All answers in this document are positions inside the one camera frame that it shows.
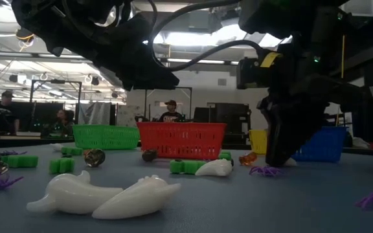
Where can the long ceiling light bar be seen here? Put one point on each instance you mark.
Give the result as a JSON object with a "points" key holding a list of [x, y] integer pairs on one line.
{"points": [[199, 61]]}

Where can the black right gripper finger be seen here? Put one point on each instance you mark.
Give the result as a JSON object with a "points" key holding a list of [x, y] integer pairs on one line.
{"points": [[287, 136]]}

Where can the black cabinet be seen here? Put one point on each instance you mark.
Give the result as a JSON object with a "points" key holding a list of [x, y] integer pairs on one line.
{"points": [[228, 119]]}

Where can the green toy block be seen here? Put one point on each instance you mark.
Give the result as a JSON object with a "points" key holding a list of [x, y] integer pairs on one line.
{"points": [[20, 161], [61, 165]]}

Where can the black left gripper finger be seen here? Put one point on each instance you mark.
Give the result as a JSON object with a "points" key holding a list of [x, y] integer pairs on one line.
{"points": [[151, 79]]}

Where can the grey cloth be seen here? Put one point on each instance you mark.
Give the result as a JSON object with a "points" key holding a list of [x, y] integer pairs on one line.
{"points": [[94, 113]]}

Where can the green plastic basket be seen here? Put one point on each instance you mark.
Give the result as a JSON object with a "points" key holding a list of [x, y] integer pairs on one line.
{"points": [[105, 137]]}

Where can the blue plastic basket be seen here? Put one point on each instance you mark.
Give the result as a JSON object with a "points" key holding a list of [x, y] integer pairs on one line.
{"points": [[325, 145]]}

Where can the orange translucent pumpkin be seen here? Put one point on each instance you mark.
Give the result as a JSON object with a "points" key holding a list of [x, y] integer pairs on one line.
{"points": [[248, 159]]}

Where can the grey ceiling unit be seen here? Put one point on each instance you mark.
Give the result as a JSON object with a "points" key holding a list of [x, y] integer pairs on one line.
{"points": [[199, 21]]}

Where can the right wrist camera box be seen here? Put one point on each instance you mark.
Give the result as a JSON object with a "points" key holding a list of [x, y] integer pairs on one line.
{"points": [[251, 74]]}

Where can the red plastic basket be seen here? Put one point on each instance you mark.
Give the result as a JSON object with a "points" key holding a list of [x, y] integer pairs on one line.
{"points": [[181, 140]]}

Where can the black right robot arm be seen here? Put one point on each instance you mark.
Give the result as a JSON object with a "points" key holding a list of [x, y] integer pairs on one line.
{"points": [[303, 19]]}

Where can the black metal frame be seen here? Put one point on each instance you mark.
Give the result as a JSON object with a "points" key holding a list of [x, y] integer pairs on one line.
{"points": [[57, 81], [190, 100]]}

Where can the yellow plastic basket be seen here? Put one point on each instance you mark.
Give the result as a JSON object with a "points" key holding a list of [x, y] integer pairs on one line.
{"points": [[257, 142]]}

